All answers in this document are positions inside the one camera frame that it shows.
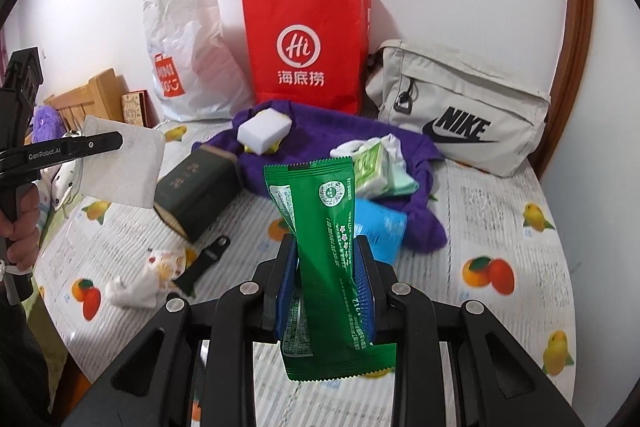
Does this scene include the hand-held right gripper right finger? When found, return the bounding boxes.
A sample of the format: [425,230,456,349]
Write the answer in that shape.
[354,234,586,427]

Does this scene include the purple plush toy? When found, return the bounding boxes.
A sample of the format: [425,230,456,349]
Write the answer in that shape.
[29,105,63,142]

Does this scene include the red paper shopping bag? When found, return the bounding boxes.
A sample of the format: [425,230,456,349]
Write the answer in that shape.
[241,0,373,116]

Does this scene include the person's left forearm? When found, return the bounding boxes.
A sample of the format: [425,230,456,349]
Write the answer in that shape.
[0,292,56,427]

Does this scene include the white sponge block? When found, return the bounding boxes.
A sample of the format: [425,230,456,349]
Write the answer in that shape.
[236,108,293,156]

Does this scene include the white translucent pouch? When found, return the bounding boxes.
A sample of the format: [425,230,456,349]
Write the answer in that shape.
[75,116,167,208]

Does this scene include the wooden headboard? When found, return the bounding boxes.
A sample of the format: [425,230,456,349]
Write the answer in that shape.
[44,68,133,142]

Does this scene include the blue tissue pack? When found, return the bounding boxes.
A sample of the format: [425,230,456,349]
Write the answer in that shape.
[354,198,408,264]

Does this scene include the grey waist bag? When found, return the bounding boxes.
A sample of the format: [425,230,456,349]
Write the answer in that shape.
[364,39,552,178]

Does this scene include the white tissue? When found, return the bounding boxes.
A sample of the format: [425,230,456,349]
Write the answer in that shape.
[104,267,168,309]

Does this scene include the black strap tool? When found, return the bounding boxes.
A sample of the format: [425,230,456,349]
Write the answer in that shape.
[172,235,231,296]

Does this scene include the white floral pillow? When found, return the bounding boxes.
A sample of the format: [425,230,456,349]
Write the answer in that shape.
[40,159,83,210]

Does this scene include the person's left hand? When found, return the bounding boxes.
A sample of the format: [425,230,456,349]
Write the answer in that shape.
[0,184,48,275]

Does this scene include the orange printed small packet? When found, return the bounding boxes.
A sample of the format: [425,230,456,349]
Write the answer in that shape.
[145,247,187,283]

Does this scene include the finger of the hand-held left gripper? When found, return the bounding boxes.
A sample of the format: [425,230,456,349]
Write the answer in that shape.
[60,131,124,158]

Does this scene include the fruit print tablecloth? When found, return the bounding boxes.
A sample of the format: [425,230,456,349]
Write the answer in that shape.
[32,112,576,408]

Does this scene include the white plastic shopping bag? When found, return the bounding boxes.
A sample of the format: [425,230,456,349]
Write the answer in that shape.
[142,0,253,124]

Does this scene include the brown wooden door frame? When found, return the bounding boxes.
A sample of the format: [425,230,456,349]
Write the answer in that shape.
[542,0,596,178]

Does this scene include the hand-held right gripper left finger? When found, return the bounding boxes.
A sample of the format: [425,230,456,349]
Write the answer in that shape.
[62,234,301,427]

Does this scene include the purple towel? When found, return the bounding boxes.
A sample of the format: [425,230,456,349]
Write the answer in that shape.
[192,99,447,255]

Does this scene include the green snack packet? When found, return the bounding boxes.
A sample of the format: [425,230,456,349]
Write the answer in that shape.
[263,155,398,381]

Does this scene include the dark green tin box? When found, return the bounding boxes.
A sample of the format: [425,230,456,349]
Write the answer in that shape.
[152,143,246,244]

